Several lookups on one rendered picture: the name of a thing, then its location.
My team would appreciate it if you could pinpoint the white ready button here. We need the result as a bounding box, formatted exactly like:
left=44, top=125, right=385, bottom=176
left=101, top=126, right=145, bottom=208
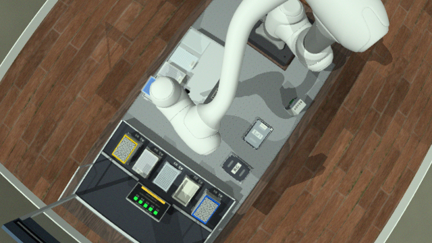
left=284, top=97, right=306, bottom=116

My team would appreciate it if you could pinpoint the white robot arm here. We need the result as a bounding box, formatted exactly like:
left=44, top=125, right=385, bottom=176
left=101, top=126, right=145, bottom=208
left=149, top=0, right=389, bottom=155

